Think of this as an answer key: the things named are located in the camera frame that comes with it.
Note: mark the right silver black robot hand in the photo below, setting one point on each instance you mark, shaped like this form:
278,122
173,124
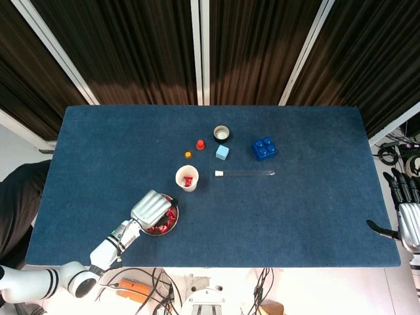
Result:
410,223

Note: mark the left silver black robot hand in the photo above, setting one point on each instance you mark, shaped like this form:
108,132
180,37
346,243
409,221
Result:
151,206

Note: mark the red candy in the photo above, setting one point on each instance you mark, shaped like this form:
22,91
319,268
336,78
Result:
186,180
164,227
152,230
172,215
189,184

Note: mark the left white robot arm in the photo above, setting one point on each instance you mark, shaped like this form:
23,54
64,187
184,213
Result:
105,251

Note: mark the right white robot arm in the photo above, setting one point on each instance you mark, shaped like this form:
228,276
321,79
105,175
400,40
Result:
416,269

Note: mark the round steel plate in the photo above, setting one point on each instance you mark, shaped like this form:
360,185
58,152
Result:
175,223

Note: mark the white paper cup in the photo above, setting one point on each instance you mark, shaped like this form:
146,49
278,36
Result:
180,183

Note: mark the white black round device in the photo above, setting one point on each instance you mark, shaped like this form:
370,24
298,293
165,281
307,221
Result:
414,164

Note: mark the small orange cap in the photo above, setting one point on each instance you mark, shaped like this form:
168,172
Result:
188,154

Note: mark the small red cap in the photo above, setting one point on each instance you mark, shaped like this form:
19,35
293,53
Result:
199,145

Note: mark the orange box device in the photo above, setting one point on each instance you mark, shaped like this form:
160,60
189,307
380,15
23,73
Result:
134,290

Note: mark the light blue cube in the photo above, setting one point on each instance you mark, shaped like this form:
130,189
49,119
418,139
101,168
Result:
222,153

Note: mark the black roll beige inside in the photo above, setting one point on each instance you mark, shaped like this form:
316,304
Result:
217,138

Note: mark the glass test tube white stopper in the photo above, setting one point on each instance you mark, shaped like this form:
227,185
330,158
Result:
243,173

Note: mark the white robot torso base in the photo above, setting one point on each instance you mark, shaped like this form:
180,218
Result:
203,297

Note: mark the blue felt table cover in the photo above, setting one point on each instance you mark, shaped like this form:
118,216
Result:
295,213

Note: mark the blue building block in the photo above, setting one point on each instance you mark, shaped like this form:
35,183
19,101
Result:
264,149

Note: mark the brown cardboard box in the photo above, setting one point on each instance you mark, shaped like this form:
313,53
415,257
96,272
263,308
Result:
272,308

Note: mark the dark brown curtain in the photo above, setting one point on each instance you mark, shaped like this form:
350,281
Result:
26,72
370,59
131,49
256,49

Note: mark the white frame post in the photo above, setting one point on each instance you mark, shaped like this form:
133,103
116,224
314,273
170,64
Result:
196,49
54,49
306,49
206,49
23,129
393,125

